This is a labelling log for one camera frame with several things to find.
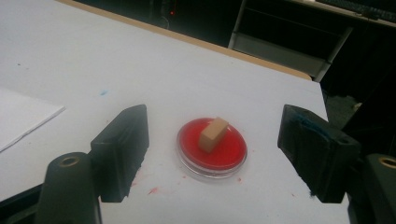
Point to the round red ink pad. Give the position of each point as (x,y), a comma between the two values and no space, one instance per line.
(229,155)

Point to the white paper sheet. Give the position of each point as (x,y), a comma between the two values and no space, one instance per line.
(21,118)

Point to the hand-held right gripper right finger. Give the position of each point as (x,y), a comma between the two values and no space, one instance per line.
(314,155)

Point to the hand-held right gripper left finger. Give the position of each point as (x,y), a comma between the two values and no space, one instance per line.
(120,155)

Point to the black device with red light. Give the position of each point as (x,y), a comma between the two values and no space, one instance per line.
(169,12)

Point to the white metal desk frame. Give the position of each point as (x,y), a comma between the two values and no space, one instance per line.
(280,54)

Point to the wooden stamp block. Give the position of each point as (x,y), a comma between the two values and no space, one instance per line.
(211,135)

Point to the black keyboard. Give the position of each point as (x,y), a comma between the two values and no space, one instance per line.
(364,9)

